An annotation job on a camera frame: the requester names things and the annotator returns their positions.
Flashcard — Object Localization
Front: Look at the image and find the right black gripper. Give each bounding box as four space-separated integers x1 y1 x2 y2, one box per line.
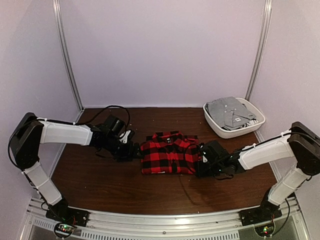
196 161 224 178

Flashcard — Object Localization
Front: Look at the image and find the red black plaid shirt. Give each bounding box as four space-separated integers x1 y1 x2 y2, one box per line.
140 131 200 175

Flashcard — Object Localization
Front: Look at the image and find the white plastic tub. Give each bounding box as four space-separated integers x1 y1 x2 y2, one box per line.
202 96 266 139

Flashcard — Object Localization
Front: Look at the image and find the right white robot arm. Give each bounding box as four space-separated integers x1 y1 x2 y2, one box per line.
195 121 320 221

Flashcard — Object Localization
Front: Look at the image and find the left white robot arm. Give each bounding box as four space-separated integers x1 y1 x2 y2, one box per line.
8 112 140 222

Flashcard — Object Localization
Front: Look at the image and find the grey button shirt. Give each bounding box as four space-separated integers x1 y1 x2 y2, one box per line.
204 96 258 131

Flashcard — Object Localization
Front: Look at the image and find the black white printed shirt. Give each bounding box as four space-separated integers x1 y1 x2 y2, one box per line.
241 118 259 128

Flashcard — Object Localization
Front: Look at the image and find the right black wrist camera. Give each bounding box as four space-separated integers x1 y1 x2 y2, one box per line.
200 140 229 164

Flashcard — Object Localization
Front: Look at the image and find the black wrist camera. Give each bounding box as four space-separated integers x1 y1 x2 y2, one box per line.
200 140 229 164
103 114 135 144

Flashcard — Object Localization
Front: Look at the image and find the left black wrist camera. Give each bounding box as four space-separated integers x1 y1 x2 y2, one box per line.
103 114 135 144

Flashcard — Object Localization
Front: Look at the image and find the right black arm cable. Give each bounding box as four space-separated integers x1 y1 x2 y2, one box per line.
183 142 203 175

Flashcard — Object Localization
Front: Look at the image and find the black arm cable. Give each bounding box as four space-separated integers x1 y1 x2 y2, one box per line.
183 142 203 175
74 104 131 128

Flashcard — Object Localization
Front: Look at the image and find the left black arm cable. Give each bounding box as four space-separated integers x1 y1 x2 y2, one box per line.
74 104 131 128

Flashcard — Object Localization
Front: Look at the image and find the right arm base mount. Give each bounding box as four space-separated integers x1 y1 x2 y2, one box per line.
239 191 282 226

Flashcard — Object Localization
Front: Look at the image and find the aluminium front rail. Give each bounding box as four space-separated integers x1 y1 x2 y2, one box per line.
18 197 311 240

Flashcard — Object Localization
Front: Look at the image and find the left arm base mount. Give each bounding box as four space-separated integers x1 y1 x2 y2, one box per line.
45 197 90 227

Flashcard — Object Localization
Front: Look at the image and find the left aluminium frame post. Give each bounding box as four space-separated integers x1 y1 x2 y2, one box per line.
52 0 84 112

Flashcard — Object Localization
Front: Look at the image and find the aluminium frame post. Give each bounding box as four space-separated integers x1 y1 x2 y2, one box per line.
52 0 84 112
245 0 273 101

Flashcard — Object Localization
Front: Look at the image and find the right aluminium frame post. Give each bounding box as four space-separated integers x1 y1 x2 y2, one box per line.
245 0 273 101

